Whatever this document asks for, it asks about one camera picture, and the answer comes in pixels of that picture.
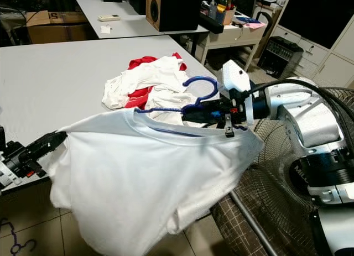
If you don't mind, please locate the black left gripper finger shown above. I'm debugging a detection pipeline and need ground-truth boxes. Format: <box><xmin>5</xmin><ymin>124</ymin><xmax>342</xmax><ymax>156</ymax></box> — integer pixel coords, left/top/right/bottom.
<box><xmin>38</xmin><ymin>135</ymin><xmax>69</xmax><ymax>161</ymax></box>
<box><xmin>32</xmin><ymin>130</ymin><xmax>69</xmax><ymax>153</ymax></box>

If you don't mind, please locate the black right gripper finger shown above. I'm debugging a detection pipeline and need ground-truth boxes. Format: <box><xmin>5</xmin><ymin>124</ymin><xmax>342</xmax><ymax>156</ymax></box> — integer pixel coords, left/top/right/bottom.
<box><xmin>181</xmin><ymin>102</ymin><xmax>212</xmax><ymax>116</ymax></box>
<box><xmin>180</xmin><ymin>112</ymin><xmax>212</xmax><ymax>129</ymax></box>

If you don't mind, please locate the white t-shirt with dark print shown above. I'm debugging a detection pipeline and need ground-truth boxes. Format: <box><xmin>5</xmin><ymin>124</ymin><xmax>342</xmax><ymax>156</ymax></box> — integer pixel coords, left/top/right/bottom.
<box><xmin>48</xmin><ymin>107</ymin><xmax>266</xmax><ymax>256</ymax></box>

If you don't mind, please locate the red garment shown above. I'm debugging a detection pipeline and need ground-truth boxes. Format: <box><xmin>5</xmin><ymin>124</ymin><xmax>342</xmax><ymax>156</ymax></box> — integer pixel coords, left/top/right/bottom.
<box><xmin>123</xmin><ymin>52</ymin><xmax>186</xmax><ymax>109</ymax></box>

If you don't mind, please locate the crumpled white t-shirt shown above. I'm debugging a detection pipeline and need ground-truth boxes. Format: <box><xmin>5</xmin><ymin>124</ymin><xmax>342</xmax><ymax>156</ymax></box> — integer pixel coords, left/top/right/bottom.
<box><xmin>102</xmin><ymin>55</ymin><xmax>193</xmax><ymax>128</ymax></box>

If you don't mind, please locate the white side table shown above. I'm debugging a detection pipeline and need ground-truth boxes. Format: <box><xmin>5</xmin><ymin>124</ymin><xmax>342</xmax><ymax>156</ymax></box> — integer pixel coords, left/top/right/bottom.
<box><xmin>202</xmin><ymin>13</ymin><xmax>270</xmax><ymax>72</ymax></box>

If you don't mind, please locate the black amplifier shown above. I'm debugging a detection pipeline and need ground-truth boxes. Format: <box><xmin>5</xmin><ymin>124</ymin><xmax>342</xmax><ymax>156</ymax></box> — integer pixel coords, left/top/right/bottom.
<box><xmin>257</xmin><ymin>35</ymin><xmax>306</xmax><ymax>80</ymax></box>

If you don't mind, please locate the black soundbar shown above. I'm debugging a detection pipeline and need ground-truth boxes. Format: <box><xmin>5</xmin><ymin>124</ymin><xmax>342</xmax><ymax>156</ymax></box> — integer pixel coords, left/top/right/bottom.
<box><xmin>199</xmin><ymin>13</ymin><xmax>227</xmax><ymax>35</ymax></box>

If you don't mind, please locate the pen holder with pens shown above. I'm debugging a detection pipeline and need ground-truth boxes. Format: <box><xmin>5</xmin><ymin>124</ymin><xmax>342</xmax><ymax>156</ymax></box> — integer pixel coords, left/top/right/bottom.
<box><xmin>209</xmin><ymin>0</ymin><xmax>237</xmax><ymax>24</ymax></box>

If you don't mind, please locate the wooden loudspeaker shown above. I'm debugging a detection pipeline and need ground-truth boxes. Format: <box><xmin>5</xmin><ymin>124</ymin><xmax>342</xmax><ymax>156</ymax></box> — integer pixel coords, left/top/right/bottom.
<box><xmin>145</xmin><ymin>0</ymin><xmax>204</xmax><ymax>33</ymax></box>

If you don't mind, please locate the white desk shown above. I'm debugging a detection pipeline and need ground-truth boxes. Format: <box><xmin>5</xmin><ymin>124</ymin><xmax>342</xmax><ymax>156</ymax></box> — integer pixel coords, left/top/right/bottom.
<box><xmin>74</xmin><ymin>0</ymin><xmax>212</xmax><ymax>41</ymax></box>

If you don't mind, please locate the cardboard box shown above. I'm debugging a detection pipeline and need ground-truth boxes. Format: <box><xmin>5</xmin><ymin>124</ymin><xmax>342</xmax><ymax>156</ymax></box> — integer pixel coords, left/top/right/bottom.
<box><xmin>27</xmin><ymin>10</ymin><xmax>93</xmax><ymax>45</ymax></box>

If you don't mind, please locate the brown plaid chair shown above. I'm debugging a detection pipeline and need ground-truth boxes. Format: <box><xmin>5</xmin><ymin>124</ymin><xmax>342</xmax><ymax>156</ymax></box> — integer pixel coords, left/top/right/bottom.
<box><xmin>210</xmin><ymin>191</ymin><xmax>278</xmax><ymax>256</ymax></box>

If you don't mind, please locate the white drawer cabinet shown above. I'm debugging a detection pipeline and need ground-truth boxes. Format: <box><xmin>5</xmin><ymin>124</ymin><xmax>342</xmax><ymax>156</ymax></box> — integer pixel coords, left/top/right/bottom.
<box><xmin>271</xmin><ymin>0</ymin><xmax>354</xmax><ymax>90</ymax></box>

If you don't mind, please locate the white remote control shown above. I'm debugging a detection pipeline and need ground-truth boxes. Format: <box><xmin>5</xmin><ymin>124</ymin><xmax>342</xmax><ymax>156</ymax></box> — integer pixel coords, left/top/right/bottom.
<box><xmin>98</xmin><ymin>14</ymin><xmax>122</xmax><ymax>22</ymax></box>

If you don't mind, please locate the black television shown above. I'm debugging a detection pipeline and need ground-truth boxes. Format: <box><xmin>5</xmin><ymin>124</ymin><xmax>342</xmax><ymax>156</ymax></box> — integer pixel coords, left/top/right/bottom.
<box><xmin>277</xmin><ymin>0</ymin><xmax>354</xmax><ymax>50</ymax></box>

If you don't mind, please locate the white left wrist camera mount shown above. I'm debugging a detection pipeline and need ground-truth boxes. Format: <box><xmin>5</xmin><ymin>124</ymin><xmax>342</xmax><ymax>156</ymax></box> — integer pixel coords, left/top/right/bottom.
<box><xmin>0</xmin><ymin>158</ymin><xmax>19</xmax><ymax>190</ymax></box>

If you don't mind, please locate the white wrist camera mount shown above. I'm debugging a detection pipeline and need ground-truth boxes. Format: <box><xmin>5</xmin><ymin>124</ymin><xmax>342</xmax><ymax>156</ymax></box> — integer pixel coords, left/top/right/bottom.
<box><xmin>0</xmin><ymin>158</ymin><xmax>19</xmax><ymax>190</ymax></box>
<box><xmin>221</xmin><ymin>59</ymin><xmax>256</xmax><ymax>127</ymax></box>

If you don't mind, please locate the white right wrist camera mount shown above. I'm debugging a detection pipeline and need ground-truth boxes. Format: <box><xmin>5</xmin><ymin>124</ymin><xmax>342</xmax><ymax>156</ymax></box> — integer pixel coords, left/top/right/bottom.
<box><xmin>221</xmin><ymin>59</ymin><xmax>256</xmax><ymax>127</ymax></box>

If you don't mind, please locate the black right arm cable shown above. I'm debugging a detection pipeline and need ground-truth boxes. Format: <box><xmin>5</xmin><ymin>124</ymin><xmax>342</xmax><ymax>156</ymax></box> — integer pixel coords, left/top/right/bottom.
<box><xmin>249</xmin><ymin>77</ymin><xmax>354</xmax><ymax>138</ymax></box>

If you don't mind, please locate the black pedestal fan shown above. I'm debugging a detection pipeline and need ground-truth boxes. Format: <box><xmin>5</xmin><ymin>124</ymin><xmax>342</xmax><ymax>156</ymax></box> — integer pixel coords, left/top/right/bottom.
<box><xmin>211</xmin><ymin>86</ymin><xmax>354</xmax><ymax>256</ymax></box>

